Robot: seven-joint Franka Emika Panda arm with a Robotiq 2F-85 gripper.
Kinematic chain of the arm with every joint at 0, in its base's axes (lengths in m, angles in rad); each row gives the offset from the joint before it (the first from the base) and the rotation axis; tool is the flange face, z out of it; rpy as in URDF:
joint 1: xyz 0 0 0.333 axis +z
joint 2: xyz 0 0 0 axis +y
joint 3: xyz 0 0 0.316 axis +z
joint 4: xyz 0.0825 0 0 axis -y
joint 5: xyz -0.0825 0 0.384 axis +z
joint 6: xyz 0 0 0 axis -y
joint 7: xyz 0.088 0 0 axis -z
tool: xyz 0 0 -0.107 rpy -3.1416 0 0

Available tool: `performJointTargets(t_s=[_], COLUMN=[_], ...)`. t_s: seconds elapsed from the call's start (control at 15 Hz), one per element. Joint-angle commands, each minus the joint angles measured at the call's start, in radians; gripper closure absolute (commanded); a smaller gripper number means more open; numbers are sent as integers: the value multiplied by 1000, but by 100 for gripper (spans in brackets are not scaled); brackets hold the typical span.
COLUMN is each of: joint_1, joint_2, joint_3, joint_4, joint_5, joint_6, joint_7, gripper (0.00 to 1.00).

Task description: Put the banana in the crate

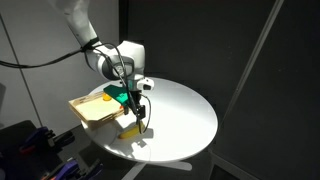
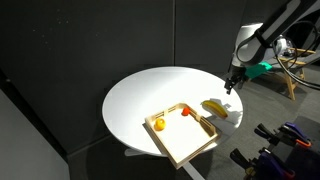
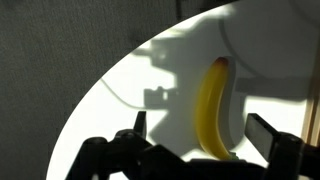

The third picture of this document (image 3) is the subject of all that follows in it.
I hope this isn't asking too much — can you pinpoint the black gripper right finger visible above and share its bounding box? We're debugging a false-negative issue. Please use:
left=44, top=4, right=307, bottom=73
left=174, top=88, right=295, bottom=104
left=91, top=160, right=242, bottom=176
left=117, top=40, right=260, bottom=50
left=245, top=112, right=320, bottom=180

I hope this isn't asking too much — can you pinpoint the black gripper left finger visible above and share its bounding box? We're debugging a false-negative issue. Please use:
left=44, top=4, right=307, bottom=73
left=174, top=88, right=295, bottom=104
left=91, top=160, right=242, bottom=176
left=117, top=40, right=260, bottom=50
left=64, top=110, right=188, bottom=180

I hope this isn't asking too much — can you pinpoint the yellow banana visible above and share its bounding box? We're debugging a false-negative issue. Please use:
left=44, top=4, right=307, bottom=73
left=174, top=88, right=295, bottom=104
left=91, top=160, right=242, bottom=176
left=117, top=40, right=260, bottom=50
left=194, top=56, right=239, bottom=162

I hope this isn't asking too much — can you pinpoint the light wooden crate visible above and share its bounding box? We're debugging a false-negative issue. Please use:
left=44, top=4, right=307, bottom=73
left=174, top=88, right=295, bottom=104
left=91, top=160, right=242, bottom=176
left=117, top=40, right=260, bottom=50
left=300, top=43, right=320, bottom=148

